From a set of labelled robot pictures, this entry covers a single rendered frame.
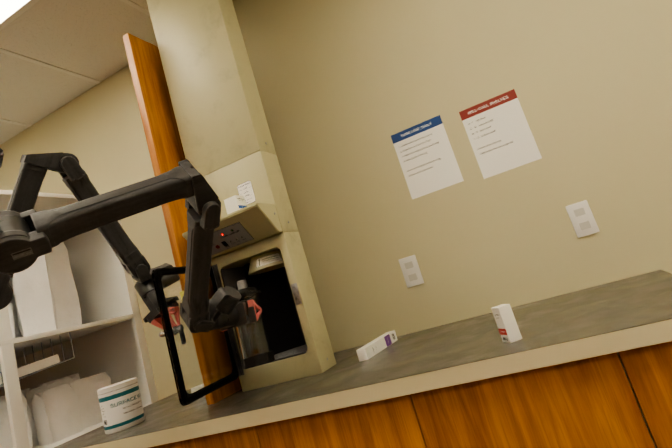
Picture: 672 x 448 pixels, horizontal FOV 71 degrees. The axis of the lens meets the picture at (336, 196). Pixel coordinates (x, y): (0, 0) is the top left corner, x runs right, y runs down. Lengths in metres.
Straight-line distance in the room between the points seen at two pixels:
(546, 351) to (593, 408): 0.14
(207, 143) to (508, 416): 1.30
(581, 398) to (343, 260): 1.10
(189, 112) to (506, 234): 1.26
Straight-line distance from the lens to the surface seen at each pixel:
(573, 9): 1.96
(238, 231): 1.60
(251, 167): 1.67
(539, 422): 1.18
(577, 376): 1.14
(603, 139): 1.84
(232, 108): 1.76
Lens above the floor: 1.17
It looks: 11 degrees up
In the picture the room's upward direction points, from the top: 17 degrees counter-clockwise
